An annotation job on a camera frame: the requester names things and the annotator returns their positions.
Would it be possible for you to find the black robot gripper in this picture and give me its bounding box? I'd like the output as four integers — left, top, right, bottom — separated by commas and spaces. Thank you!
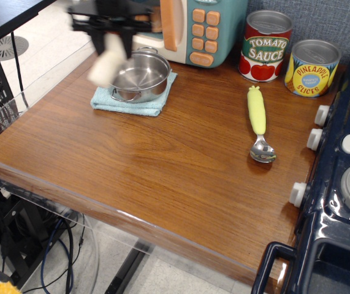
67, 1, 153, 59

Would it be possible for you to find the plush brown white mushroom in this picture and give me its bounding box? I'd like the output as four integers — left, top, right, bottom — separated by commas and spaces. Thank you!
88, 33, 127, 88

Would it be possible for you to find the silver metal pan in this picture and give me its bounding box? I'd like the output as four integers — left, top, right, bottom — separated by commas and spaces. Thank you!
109, 47, 172, 104

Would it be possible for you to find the light blue folded cloth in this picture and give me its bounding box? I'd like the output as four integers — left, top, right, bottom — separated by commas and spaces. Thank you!
90, 71, 177, 117

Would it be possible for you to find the teal cream toy microwave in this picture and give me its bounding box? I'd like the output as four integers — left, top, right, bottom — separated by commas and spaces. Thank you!
132, 1, 248, 68

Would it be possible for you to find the clear acrylic table guard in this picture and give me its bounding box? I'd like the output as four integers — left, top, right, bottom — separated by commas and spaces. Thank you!
0, 42, 95, 134

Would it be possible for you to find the tomato sauce can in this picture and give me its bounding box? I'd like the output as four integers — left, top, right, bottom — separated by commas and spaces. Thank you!
238, 10, 293, 82

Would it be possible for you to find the pineapple slices can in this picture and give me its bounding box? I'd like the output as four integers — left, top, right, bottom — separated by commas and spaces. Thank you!
284, 39, 341, 97

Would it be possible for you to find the white stove knob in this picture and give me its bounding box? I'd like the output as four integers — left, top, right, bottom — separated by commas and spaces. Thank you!
306, 129, 322, 151
314, 105, 330, 127
289, 182, 307, 208

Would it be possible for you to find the black table leg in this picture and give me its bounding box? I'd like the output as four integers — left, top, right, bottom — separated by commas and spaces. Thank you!
104, 249, 145, 294

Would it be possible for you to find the dark blue toy stove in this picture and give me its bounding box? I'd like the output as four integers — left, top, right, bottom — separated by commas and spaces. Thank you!
252, 62, 350, 293

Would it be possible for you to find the spoon with yellow-green handle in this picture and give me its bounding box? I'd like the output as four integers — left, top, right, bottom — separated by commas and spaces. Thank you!
247, 86, 276, 164

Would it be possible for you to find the black cable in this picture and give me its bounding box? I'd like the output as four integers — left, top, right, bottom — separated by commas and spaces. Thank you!
21, 214, 86, 294

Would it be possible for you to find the blue cable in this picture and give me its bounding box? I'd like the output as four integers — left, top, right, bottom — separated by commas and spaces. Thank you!
40, 219, 74, 294

